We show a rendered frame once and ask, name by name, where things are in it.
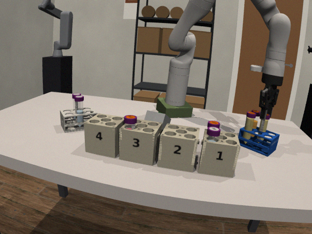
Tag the conical tube with pink liquid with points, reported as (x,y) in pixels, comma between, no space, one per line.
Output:
(130,121)

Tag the blue tube rack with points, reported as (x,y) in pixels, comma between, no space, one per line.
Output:
(263,147)

